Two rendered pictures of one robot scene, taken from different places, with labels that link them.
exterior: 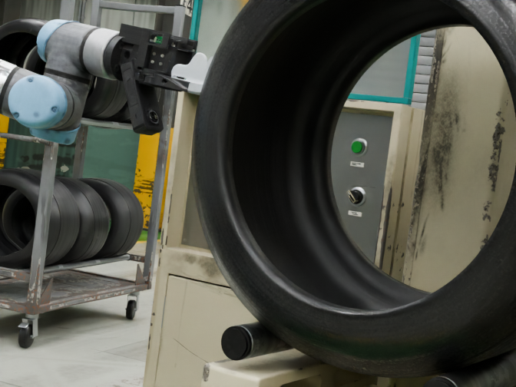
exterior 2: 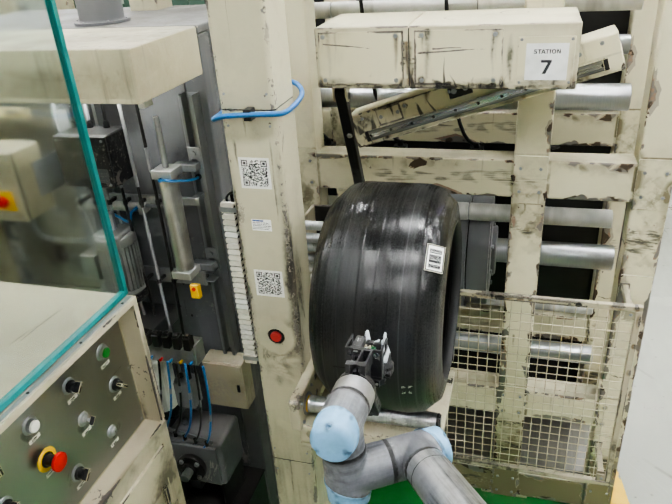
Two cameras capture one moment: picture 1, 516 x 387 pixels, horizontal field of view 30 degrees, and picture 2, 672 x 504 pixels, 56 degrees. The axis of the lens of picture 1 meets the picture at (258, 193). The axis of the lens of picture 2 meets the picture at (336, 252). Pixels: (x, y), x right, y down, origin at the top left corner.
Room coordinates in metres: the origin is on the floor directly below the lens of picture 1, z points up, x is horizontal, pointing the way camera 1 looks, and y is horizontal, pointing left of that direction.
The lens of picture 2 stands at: (1.74, 1.09, 2.01)
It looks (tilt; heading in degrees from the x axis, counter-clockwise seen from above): 27 degrees down; 255
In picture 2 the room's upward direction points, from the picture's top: 4 degrees counter-clockwise
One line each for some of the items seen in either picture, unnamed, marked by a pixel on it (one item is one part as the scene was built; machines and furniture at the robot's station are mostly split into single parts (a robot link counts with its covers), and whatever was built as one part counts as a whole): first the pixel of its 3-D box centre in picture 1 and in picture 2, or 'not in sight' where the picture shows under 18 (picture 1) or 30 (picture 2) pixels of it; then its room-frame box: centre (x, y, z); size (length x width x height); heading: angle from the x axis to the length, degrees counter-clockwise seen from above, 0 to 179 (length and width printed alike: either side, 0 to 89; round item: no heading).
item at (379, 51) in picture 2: not in sight; (447, 48); (1.03, -0.39, 1.71); 0.61 x 0.25 x 0.15; 148
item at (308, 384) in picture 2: not in sight; (318, 369); (1.45, -0.30, 0.90); 0.40 x 0.03 x 0.10; 58
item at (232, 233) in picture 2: not in sight; (244, 283); (1.61, -0.35, 1.19); 0.05 x 0.04 x 0.48; 58
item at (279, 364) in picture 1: (297, 374); (370, 431); (1.37, -0.09, 0.84); 0.36 x 0.09 x 0.06; 148
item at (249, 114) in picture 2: not in sight; (258, 101); (1.52, -0.33, 1.66); 0.19 x 0.19 x 0.06; 58
